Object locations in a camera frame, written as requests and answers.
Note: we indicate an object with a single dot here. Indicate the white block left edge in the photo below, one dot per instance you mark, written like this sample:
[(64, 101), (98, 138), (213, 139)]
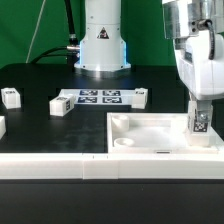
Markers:
[(2, 126)]

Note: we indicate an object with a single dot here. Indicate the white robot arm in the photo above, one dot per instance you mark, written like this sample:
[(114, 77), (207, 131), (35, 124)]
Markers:
[(194, 26)]

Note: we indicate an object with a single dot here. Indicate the white obstacle fence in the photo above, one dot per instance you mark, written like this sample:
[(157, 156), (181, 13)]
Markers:
[(110, 166)]

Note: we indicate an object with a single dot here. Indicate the white square tabletop part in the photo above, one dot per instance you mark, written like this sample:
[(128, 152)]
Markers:
[(151, 133)]

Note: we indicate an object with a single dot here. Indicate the paper sheet with markers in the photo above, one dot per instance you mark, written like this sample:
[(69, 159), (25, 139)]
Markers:
[(100, 97)]

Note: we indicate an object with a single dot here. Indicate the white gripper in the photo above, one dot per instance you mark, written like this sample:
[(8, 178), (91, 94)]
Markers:
[(203, 77)]

